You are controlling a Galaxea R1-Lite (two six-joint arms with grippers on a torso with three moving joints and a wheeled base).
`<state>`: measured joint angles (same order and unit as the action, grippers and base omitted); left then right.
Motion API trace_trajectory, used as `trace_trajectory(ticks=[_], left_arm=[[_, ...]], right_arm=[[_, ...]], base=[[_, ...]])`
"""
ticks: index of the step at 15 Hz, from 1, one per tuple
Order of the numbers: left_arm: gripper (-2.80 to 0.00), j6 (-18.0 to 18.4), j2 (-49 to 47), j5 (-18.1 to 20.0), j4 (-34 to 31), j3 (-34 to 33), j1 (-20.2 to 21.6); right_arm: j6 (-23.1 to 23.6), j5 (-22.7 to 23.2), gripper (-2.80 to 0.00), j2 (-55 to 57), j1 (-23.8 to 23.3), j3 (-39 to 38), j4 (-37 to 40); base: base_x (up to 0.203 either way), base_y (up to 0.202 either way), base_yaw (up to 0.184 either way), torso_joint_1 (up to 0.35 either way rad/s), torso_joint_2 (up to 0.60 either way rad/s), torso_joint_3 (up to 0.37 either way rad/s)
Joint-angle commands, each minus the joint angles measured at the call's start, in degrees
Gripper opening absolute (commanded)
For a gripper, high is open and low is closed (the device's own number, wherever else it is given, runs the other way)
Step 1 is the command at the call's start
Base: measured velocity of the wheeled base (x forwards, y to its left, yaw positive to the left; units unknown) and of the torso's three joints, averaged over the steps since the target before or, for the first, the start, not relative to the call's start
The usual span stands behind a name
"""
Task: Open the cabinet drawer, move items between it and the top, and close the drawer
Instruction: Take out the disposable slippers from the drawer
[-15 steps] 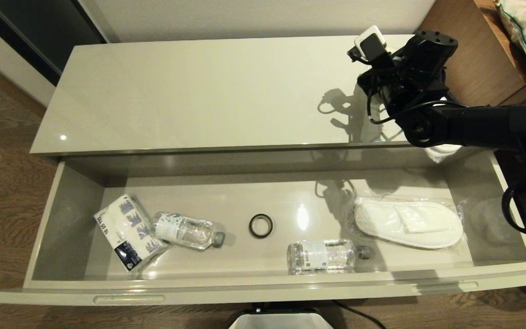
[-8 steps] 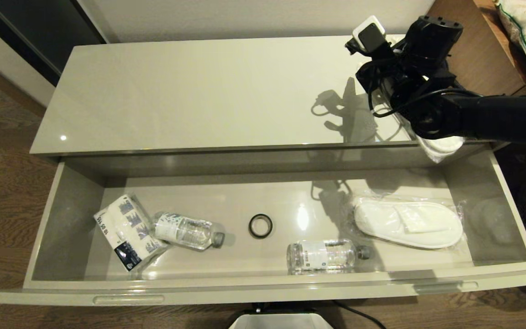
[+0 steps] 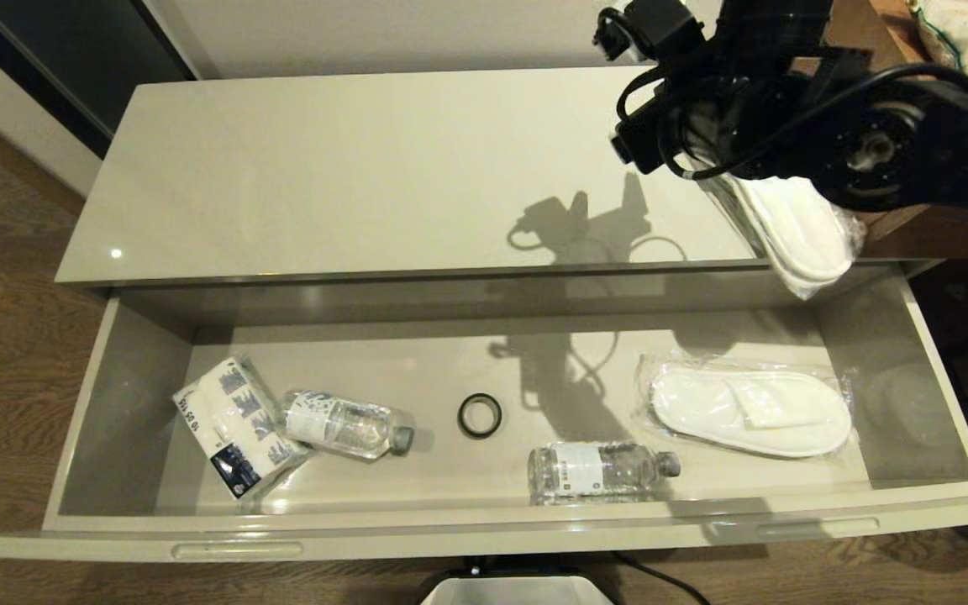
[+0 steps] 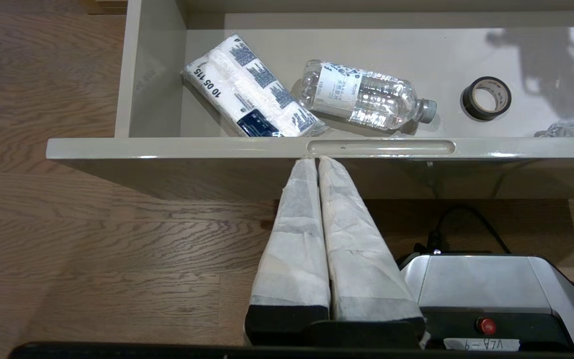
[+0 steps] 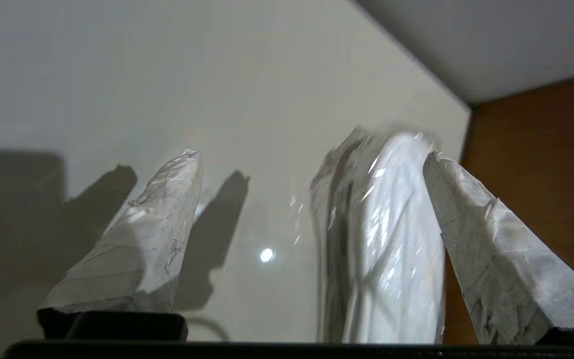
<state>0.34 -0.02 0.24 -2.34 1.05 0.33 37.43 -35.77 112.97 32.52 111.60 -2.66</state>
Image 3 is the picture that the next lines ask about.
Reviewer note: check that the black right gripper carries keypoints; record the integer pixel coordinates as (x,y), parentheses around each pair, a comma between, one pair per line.
(648,139)

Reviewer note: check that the bagged white slippers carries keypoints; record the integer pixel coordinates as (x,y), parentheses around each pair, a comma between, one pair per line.
(795,227)
(744,412)

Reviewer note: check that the beige long drawer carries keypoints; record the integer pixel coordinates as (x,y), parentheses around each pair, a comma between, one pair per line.
(417,370)

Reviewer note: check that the clear water bottle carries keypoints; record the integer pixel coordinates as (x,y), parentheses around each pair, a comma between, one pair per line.
(593,475)
(341,427)

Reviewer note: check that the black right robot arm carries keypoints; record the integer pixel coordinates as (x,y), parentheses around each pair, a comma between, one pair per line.
(887,151)

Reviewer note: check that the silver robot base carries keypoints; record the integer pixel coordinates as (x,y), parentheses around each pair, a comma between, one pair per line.
(518,592)

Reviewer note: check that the beige glossy cabinet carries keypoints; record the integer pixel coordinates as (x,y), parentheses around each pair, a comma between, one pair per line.
(450,168)

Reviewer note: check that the brown wooden desk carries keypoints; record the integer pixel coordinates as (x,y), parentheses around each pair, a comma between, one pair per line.
(954,239)

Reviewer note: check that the white blue tissue pack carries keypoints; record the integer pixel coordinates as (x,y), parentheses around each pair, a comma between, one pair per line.
(236,424)

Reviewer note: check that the black glass panel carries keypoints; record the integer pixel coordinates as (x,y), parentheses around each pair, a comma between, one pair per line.
(72,50)

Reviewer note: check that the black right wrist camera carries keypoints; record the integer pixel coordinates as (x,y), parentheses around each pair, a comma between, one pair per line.
(656,25)

